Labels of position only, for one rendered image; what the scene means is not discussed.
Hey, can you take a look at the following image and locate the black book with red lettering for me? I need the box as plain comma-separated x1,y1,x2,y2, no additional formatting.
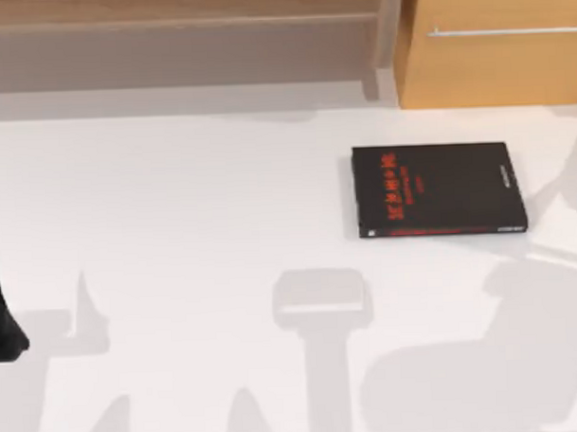
351,139,530,241

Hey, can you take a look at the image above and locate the brown wooden open shelf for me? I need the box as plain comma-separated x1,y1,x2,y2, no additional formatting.
0,0,409,115

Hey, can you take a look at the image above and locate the light wooden cupboard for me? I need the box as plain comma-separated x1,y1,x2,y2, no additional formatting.
392,0,577,111

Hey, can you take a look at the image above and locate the long metal handle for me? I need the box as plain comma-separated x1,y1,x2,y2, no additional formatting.
427,22,577,39

